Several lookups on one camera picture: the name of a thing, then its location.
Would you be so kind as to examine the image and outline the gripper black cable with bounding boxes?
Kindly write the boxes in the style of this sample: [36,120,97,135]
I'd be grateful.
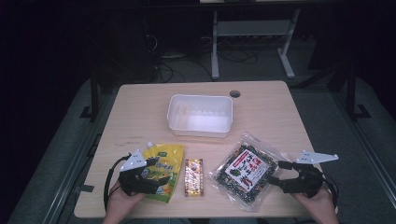
[103,152,133,210]
[322,173,340,209]

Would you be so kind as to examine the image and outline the brown and yellow snack packet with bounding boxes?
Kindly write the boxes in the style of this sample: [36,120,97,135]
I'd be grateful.
[184,159,205,198]

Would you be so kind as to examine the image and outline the yellow spouted pouch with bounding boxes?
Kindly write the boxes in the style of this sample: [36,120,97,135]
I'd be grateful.
[141,141,185,204]

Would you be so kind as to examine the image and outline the floor cables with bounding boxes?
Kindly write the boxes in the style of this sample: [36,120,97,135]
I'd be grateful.
[143,32,260,84]

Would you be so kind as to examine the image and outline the white desk frame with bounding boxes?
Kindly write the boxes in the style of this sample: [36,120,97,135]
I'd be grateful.
[210,8,302,80]

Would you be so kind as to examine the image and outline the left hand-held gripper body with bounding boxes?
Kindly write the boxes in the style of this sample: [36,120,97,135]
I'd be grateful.
[118,148,150,197]

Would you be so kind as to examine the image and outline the black metal stand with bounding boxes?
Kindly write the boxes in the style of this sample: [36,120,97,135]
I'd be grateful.
[79,77,101,122]
[345,64,372,121]

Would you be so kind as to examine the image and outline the white plastic container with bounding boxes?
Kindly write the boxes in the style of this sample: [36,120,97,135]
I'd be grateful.
[166,93,234,138]

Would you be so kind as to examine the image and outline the person's right hand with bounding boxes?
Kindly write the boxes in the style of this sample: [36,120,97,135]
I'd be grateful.
[292,186,339,218]

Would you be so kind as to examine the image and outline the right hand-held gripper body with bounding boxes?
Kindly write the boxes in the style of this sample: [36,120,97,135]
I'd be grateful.
[292,149,340,199]

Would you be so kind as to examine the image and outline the black tape strip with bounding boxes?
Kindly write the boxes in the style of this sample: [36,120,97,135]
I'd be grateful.
[74,184,95,193]

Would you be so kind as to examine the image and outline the person's left hand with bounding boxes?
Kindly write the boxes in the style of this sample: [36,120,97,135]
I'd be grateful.
[106,183,146,218]

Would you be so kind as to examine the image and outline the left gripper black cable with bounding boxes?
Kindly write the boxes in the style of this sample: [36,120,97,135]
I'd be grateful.
[103,152,133,210]

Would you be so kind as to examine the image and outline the clear seaweed packet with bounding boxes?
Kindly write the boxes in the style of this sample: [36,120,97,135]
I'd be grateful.
[208,133,290,213]

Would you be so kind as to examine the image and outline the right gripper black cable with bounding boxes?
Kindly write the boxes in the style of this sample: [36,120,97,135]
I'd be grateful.
[322,173,340,209]

